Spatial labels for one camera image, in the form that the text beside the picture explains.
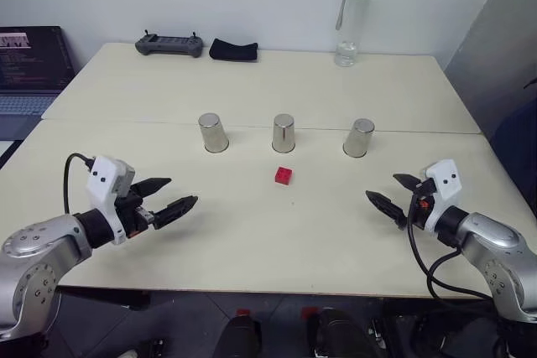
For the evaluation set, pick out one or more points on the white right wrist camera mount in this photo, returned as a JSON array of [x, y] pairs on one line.
[[442, 190]]

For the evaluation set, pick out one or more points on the open laptop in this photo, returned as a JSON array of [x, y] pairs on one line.
[[29, 69]]

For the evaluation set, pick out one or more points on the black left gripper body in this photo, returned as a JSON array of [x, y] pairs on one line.
[[132, 215]]

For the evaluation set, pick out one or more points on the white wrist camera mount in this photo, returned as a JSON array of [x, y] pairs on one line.
[[104, 184], [442, 190]]

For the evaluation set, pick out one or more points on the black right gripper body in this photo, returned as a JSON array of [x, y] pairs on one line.
[[420, 203]]

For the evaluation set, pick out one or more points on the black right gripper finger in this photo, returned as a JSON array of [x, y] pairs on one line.
[[405, 181], [386, 207]]

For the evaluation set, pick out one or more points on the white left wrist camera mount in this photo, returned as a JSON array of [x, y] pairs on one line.
[[104, 184]]

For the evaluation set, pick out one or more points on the clear bottle with green lid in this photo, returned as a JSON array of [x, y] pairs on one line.
[[352, 22]]

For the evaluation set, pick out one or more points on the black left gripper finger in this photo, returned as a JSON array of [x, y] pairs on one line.
[[153, 185], [176, 208]]

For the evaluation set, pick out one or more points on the steel cup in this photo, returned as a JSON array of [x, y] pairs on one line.
[[283, 133], [358, 138], [213, 132]]

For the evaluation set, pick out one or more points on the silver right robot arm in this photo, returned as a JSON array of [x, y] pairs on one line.
[[491, 253]]

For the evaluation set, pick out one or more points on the black folded cloth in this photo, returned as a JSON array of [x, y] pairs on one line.
[[233, 50]]

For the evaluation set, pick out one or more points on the grey handheld remote controller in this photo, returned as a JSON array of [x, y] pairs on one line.
[[170, 44]]

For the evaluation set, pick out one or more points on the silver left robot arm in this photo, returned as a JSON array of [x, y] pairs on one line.
[[40, 257]]

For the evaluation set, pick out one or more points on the red toy brick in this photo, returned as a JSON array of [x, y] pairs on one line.
[[284, 176]]

